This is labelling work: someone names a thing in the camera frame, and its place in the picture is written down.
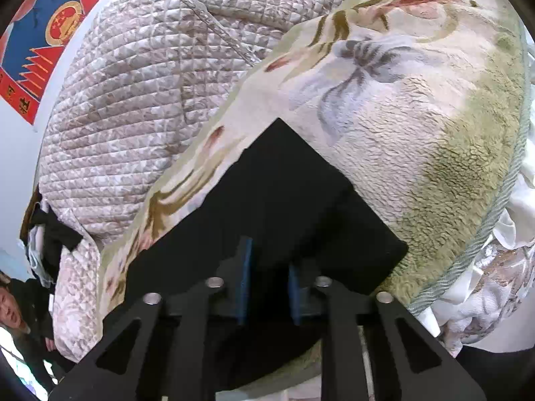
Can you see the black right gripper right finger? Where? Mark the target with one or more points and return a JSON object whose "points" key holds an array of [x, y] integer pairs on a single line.
{"points": [[372, 348]]}

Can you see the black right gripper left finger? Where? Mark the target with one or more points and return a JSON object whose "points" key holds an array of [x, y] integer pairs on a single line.
{"points": [[157, 349]]}

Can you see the black pants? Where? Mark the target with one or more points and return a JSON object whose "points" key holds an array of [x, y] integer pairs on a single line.
{"points": [[300, 213]]}

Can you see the white floral bed sheet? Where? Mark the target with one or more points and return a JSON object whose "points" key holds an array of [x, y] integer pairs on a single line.
{"points": [[493, 283]]}

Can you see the person in dark clothes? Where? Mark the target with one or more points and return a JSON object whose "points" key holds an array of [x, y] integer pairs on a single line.
{"points": [[25, 315]]}

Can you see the black garment at bedside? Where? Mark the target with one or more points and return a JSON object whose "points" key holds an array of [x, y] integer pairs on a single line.
{"points": [[47, 238]]}

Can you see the floral green fleece blanket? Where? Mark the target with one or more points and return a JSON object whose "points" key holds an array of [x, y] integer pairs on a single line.
{"points": [[185, 185]]}

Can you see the beige quilted comforter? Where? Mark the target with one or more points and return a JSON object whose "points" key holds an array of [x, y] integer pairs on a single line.
{"points": [[148, 74]]}

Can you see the red blue wall poster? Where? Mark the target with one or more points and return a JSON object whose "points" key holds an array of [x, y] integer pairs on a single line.
{"points": [[31, 46]]}

